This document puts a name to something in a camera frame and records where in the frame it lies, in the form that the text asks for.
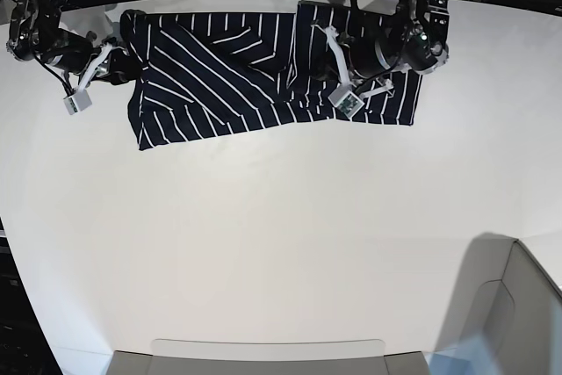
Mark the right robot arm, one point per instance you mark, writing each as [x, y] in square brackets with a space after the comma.
[35, 35]

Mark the white bin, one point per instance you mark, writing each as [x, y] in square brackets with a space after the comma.
[196, 357]
[504, 315]

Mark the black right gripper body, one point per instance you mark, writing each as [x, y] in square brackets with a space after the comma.
[73, 53]

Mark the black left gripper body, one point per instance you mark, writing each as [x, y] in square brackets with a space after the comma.
[365, 57]

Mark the navy white striped T-shirt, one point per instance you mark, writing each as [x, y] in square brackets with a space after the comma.
[210, 74]

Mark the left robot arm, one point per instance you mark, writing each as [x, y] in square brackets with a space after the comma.
[414, 38]

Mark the white bin front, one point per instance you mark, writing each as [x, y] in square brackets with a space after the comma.
[196, 357]

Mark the white bin right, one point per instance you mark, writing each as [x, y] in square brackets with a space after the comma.
[504, 315]

